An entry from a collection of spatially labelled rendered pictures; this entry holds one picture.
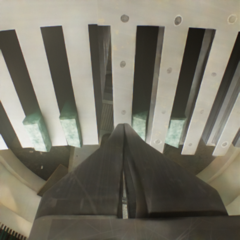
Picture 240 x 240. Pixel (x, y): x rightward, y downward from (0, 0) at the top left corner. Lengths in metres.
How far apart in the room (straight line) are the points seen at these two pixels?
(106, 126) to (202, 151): 0.89
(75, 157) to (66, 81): 1.09
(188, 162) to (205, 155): 0.14
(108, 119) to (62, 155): 0.71
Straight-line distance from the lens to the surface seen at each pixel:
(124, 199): 0.90
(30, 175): 1.85
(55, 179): 1.77
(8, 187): 1.72
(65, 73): 0.16
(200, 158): 1.77
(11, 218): 1.57
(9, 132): 0.17
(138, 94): 0.15
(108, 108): 1.02
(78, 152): 1.21
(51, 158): 1.71
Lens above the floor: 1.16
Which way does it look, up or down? 55 degrees down
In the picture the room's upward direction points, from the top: 179 degrees clockwise
